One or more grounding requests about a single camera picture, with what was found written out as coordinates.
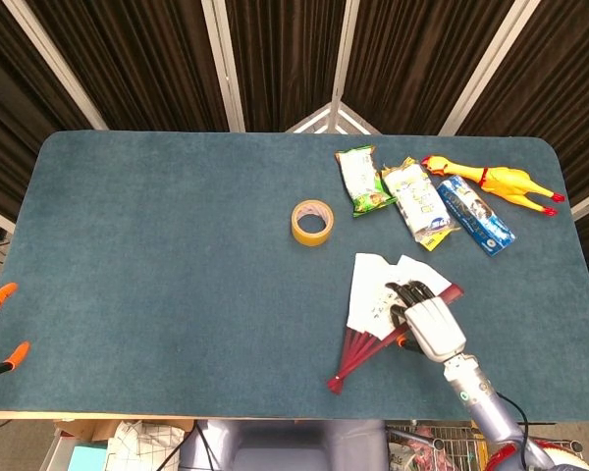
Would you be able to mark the blue sandwich cookie packet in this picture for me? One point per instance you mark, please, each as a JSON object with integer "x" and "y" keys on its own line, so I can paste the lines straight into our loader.
{"x": 471, "y": 216}

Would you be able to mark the teal box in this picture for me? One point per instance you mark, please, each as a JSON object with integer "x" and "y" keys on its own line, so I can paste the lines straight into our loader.
{"x": 88, "y": 458}

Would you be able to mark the yellow rubber chicken toy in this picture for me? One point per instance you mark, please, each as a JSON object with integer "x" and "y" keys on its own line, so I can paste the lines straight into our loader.
{"x": 505, "y": 179}

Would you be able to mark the white yellow cookie packet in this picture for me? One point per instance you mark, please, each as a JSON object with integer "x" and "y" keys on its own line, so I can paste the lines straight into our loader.
{"x": 414, "y": 201}

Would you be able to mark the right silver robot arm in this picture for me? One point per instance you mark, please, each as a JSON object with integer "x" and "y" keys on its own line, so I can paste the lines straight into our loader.
{"x": 491, "y": 417}

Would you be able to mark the yellow packing tape roll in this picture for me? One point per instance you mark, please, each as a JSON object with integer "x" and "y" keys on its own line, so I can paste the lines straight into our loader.
{"x": 314, "y": 240}

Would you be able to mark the white screen base frame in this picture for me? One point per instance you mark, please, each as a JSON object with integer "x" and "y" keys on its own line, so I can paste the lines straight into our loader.
{"x": 333, "y": 118}

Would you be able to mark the red white ball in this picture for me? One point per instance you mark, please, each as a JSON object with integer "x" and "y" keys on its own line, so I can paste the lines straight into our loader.
{"x": 564, "y": 458}

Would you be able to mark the green white snack packet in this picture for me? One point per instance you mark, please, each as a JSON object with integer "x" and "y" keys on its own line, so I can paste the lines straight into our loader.
{"x": 360, "y": 176}

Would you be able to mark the grey robot torso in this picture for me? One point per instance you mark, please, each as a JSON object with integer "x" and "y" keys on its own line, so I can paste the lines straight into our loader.
{"x": 284, "y": 446}

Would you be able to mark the blue felt table cover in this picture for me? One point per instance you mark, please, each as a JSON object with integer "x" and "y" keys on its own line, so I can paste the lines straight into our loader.
{"x": 176, "y": 270}

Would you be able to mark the brown pleated curtain panel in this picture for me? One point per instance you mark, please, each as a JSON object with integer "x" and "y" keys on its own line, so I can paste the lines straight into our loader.
{"x": 142, "y": 64}
{"x": 10, "y": 98}
{"x": 412, "y": 64}
{"x": 559, "y": 88}
{"x": 284, "y": 59}

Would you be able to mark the brown cardboard box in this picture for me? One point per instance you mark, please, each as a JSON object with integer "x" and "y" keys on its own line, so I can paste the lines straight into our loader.
{"x": 88, "y": 429}

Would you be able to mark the white checked cloth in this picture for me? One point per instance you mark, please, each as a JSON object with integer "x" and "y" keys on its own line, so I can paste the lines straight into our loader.
{"x": 137, "y": 446}

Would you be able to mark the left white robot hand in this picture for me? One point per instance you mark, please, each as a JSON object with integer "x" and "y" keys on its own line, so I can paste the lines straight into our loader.
{"x": 10, "y": 358}

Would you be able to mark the red ribbed paper folding fan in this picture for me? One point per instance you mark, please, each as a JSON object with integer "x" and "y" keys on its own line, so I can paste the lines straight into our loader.
{"x": 368, "y": 294}

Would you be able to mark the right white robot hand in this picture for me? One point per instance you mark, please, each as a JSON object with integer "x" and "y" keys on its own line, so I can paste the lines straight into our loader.
{"x": 434, "y": 326}

